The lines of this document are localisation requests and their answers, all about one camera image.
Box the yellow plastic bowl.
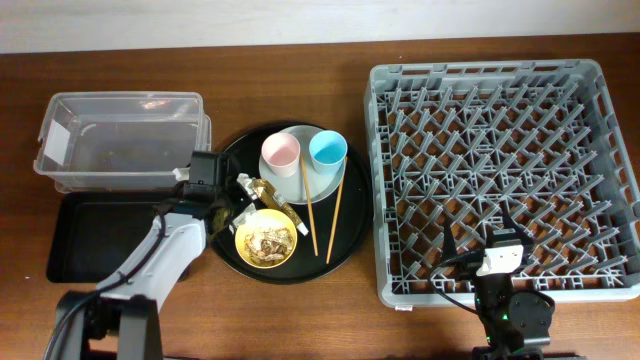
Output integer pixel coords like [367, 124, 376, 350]
[234, 209, 297, 269]

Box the light pink plastic cup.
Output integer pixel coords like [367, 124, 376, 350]
[261, 132, 301, 178]

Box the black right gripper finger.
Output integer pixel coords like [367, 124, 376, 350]
[442, 219, 457, 260]
[501, 203, 533, 245]

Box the grey plastic dishwasher rack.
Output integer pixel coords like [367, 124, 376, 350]
[364, 59, 639, 309]

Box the food scraps and rice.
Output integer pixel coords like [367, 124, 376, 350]
[244, 227, 293, 266]

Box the clear plastic waste bin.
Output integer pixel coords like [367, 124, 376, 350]
[33, 91, 212, 193]

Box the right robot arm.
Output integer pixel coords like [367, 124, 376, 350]
[458, 204, 555, 360]

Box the white paper napkin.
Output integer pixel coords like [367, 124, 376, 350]
[229, 203, 257, 234]

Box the round black serving tray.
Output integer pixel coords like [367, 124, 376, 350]
[212, 122, 373, 285]

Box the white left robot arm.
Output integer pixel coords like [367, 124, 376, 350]
[44, 151, 308, 359]

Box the black rectangular waste tray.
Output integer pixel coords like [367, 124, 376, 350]
[46, 192, 168, 283]

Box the wooden chopstick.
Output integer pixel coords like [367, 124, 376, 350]
[300, 153, 319, 257]
[325, 157, 348, 265]

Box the gold foil wrapper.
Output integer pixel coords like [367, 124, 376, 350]
[236, 173, 309, 236]

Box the light grey round plate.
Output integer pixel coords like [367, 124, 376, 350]
[259, 125, 345, 205]

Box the light blue plastic cup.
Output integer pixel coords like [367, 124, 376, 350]
[309, 130, 348, 175]

